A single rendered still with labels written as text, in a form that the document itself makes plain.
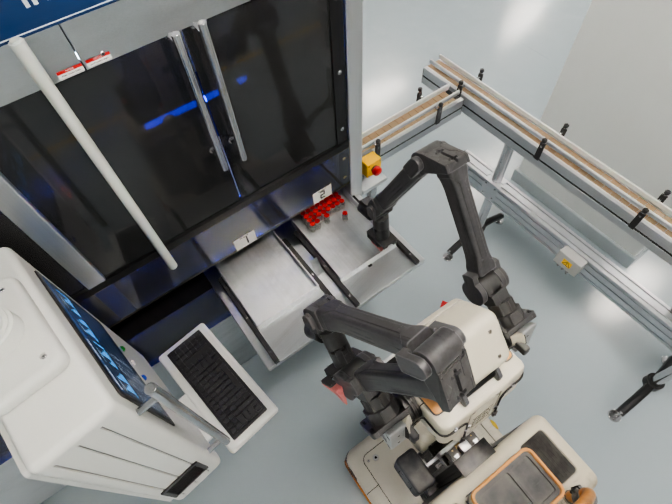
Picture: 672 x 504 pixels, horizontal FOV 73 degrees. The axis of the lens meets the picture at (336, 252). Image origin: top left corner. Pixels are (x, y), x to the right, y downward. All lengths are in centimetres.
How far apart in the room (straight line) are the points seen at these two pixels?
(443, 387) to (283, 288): 98
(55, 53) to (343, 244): 111
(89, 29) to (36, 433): 74
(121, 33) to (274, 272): 97
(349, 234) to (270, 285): 37
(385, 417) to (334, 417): 126
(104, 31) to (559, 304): 248
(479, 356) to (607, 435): 163
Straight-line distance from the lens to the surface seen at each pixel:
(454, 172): 113
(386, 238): 162
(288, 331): 160
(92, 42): 107
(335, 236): 177
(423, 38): 436
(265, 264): 174
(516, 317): 130
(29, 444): 99
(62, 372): 100
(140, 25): 109
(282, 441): 241
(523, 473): 153
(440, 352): 79
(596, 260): 235
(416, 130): 212
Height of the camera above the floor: 235
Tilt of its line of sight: 58 degrees down
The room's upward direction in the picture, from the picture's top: 5 degrees counter-clockwise
